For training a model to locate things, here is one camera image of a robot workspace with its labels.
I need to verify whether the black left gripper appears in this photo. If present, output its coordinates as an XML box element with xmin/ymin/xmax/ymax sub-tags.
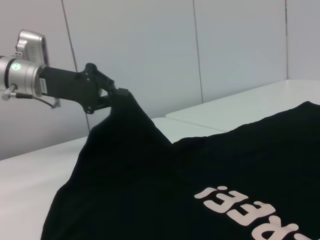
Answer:
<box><xmin>39</xmin><ymin>63</ymin><xmax>131</xmax><ymax>116</ymax></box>

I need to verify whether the black t-shirt with FREE print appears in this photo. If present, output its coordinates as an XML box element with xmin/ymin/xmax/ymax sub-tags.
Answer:
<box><xmin>41</xmin><ymin>91</ymin><xmax>320</xmax><ymax>240</ymax></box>

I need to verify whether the left arm cable with plug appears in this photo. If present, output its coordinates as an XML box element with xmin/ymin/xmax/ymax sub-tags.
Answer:
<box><xmin>0</xmin><ymin>84</ymin><xmax>61</xmax><ymax>110</ymax></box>

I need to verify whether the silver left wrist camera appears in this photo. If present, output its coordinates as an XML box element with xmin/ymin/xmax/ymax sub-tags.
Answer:
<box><xmin>15</xmin><ymin>28</ymin><xmax>50</xmax><ymax>68</ymax></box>

